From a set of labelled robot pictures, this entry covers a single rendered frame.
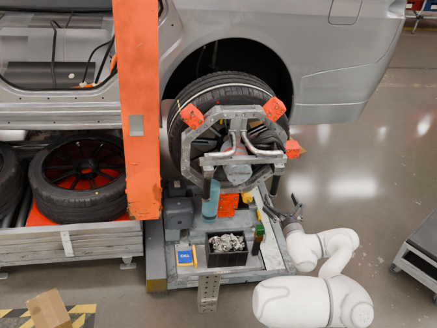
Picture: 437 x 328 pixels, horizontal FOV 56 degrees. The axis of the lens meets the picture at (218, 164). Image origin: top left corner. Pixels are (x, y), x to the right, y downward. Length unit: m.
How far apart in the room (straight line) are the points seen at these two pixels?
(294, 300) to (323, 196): 2.21
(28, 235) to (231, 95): 1.33
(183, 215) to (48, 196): 0.76
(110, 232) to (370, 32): 1.83
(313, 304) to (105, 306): 1.61
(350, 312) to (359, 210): 2.18
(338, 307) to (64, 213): 1.72
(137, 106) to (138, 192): 0.50
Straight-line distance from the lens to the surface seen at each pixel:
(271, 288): 1.16
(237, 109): 2.01
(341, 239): 1.72
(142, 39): 1.63
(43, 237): 2.48
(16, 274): 2.80
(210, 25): 2.19
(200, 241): 2.60
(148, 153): 1.91
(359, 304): 1.18
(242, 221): 2.64
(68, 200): 2.42
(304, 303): 1.16
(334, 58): 2.48
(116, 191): 2.42
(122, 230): 2.40
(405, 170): 3.89
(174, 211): 2.43
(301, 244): 1.73
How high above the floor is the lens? 2.16
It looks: 39 degrees down
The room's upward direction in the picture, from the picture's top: 6 degrees clockwise
